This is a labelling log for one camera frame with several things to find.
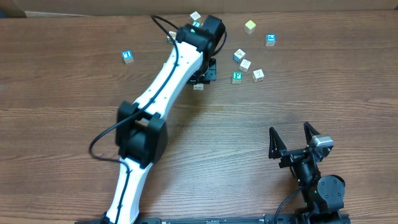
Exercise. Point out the wooden block acorn drawing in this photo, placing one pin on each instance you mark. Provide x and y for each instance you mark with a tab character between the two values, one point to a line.
258	75

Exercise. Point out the wooden block blue edge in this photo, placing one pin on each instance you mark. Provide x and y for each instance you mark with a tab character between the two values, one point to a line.
239	55

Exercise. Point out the wooden block green B side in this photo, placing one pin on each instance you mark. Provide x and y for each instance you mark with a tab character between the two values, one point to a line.
171	37

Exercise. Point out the blue P wooden block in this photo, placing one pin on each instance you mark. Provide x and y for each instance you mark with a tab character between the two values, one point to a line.
270	40

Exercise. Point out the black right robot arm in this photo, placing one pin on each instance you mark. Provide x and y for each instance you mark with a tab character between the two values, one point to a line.
322	195

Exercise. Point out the blue I wooden block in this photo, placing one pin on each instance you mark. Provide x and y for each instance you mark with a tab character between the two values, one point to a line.
127	56

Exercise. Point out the green F wooden block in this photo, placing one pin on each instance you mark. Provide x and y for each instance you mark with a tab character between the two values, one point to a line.
237	77

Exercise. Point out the yellow top wooden block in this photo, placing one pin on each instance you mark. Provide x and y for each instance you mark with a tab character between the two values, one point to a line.
249	27

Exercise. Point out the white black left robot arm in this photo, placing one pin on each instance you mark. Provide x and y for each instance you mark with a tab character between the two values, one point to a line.
141	128

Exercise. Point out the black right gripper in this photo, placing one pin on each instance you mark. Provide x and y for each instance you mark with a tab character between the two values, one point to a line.
296	157

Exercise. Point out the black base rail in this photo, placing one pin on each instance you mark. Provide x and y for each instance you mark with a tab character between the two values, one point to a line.
242	220

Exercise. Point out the green L wooden block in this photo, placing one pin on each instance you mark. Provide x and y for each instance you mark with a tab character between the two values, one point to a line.
196	24

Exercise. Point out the wooden block red side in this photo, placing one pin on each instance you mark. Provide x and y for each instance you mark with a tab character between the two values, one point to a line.
244	65

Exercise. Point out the plain wooden block top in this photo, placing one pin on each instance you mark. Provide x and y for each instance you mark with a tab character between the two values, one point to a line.
195	16

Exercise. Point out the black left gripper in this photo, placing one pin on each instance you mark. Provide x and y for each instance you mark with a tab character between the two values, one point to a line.
204	74

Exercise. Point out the wooden block hook drawing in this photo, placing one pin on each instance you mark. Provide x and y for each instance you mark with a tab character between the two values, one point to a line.
198	86

